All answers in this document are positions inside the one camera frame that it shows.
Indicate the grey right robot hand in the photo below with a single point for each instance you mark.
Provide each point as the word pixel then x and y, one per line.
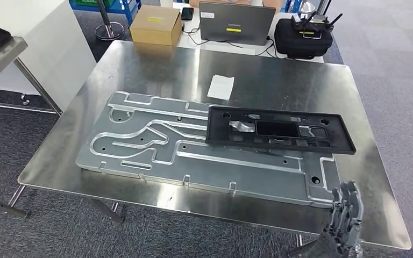
pixel 349 213

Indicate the black plastic plate holder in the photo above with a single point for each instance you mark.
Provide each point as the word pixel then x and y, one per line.
pixel 220 137

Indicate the stainless steel workbench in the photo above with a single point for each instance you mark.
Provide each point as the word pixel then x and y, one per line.
pixel 281 78

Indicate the machined aluminium fixture plate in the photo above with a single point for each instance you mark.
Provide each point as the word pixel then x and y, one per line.
pixel 228 174

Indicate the black carrying case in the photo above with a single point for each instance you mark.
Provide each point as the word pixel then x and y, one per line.
pixel 299 46

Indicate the white paper sheet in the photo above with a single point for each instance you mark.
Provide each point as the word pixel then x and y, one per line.
pixel 220 87

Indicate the black antenna remote controller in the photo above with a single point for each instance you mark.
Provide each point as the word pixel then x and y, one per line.
pixel 310 25

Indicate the white desk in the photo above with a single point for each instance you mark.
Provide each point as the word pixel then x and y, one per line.
pixel 228 48

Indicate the person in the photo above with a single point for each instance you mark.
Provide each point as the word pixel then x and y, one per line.
pixel 274 5

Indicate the grey laptop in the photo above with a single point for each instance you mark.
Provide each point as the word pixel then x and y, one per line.
pixel 235 21

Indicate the black smartphone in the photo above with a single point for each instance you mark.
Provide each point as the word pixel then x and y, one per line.
pixel 187 13

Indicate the brown cardboard box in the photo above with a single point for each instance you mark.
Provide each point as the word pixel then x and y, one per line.
pixel 155 26

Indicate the blue storage rack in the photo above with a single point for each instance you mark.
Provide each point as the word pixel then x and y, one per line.
pixel 131 9

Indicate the stanchion with chrome base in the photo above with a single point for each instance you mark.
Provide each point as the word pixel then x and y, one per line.
pixel 108 32

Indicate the green plastic bin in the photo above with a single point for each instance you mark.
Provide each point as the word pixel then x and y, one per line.
pixel 96 3

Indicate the white panel board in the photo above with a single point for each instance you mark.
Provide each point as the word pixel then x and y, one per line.
pixel 32 28

